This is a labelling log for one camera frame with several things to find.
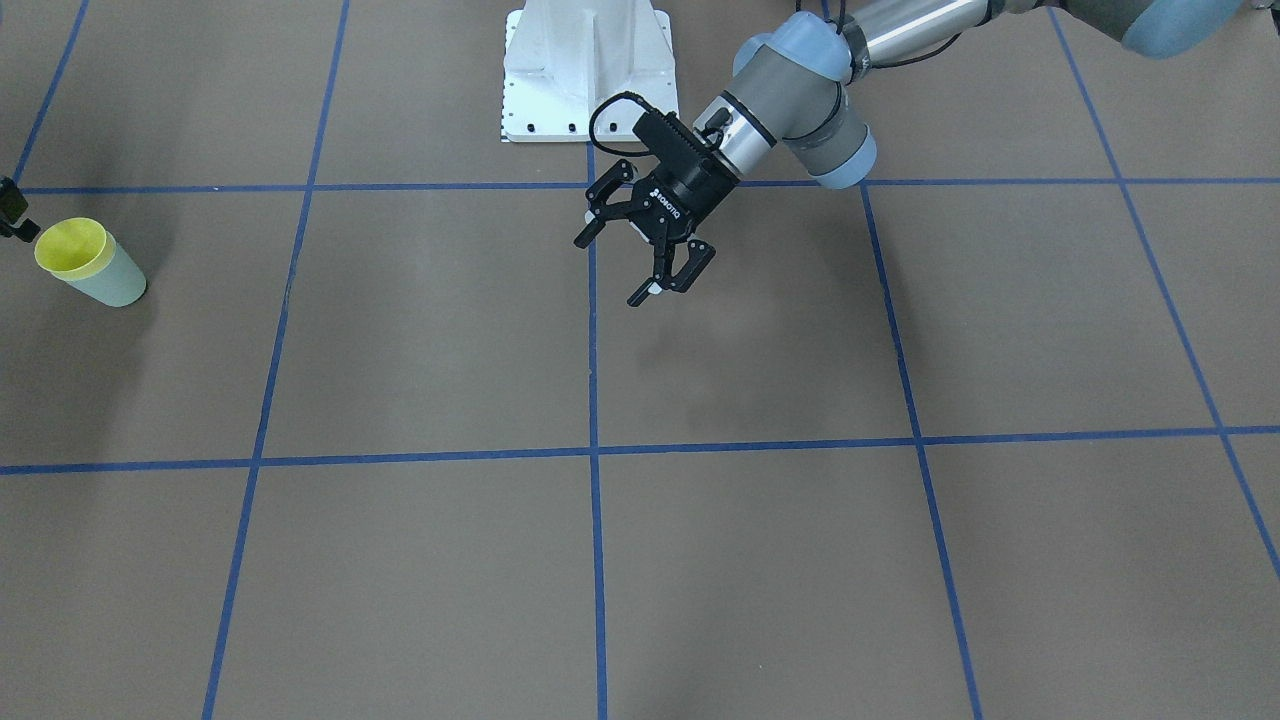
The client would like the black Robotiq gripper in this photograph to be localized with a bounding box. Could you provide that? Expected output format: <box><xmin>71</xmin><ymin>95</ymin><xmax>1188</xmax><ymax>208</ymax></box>
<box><xmin>573</xmin><ymin>152</ymin><xmax>741</xmax><ymax>307</ymax></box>

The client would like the yellow plastic cup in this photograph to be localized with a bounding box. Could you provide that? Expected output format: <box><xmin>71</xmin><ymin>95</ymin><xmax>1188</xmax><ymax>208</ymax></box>
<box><xmin>35</xmin><ymin>217</ymin><xmax>116</xmax><ymax>282</ymax></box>

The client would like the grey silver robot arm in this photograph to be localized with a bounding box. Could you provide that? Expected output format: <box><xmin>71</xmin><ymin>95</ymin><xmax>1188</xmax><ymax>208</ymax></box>
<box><xmin>573</xmin><ymin>1</ymin><xmax>1042</xmax><ymax>307</ymax></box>

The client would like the light green plastic cup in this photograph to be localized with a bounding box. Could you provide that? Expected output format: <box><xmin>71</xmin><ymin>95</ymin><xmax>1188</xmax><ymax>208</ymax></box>
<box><xmin>63</xmin><ymin>232</ymin><xmax>148</xmax><ymax>307</ymax></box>

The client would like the black gripper at edge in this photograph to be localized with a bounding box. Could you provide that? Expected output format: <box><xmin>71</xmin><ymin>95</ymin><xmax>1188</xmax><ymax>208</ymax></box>
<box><xmin>1</xmin><ymin>176</ymin><xmax>41</xmax><ymax>243</ymax></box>

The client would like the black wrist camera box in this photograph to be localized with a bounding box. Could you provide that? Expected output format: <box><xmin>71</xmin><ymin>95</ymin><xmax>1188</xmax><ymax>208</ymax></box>
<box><xmin>632</xmin><ymin>111</ymin><xmax>713</xmax><ymax>177</ymax></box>

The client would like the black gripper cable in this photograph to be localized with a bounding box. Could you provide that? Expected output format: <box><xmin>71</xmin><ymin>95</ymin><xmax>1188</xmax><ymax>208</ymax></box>
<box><xmin>588</xmin><ymin>92</ymin><xmax>660</xmax><ymax>161</ymax></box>

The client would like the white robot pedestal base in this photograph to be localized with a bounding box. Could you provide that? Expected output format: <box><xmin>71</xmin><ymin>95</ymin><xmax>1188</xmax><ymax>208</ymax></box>
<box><xmin>500</xmin><ymin>1</ymin><xmax>678</xmax><ymax>143</ymax></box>

